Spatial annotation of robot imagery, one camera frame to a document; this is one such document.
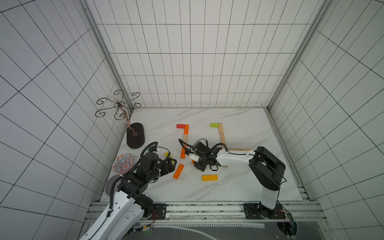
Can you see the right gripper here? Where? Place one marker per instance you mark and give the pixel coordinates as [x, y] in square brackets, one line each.
[198, 159]

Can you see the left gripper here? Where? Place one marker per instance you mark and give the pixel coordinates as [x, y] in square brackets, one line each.
[171, 168]

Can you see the yellow block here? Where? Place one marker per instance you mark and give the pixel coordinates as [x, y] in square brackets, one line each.
[208, 178]

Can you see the patterned round plate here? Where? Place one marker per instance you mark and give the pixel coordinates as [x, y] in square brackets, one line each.
[122, 164]

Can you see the black wire ornament stand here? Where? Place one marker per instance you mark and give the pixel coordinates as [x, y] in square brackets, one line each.
[135, 131]

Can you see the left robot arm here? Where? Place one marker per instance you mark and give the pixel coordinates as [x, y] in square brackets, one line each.
[128, 205]

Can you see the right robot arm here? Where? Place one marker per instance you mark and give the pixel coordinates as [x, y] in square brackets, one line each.
[267, 168]

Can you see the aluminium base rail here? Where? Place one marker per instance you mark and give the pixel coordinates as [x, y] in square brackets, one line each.
[302, 211]

